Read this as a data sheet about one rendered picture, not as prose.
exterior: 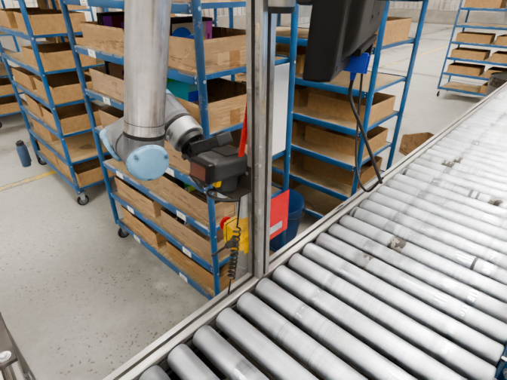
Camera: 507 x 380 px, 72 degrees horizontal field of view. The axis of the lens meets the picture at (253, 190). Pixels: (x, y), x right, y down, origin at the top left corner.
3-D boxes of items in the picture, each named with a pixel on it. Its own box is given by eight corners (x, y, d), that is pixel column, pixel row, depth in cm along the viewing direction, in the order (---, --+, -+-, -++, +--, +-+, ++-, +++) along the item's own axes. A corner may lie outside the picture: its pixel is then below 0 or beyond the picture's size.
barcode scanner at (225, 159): (186, 198, 73) (187, 151, 69) (228, 185, 82) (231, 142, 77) (207, 210, 69) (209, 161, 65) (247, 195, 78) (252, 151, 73)
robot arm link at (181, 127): (198, 111, 90) (166, 121, 84) (209, 125, 89) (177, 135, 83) (190, 136, 96) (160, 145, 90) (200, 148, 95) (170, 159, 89)
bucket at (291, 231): (242, 238, 219) (241, 200, 204) (275, 218, 238) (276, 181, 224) (280, 262, 200) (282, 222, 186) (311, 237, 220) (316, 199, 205)
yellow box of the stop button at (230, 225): (239, 230, 95) (238, 208, 91) (262, 243, 90) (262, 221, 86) (197, 255, 86) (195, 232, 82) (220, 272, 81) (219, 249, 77)
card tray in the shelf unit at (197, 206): (159, 190, 165) (156, 172, 160) (210, 170, 183) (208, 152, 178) (211, 227, 140) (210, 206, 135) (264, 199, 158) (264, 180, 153)
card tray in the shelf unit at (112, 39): (84, 45, 162) (78, 22, 157) (142, 39, 181) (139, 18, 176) (127, 56, 138) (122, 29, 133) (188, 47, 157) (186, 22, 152)
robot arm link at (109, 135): (102, 144, 80) (147, 115, 83) (91, 127, 88) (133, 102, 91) (125, 173, 87) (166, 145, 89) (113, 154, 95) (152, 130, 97)
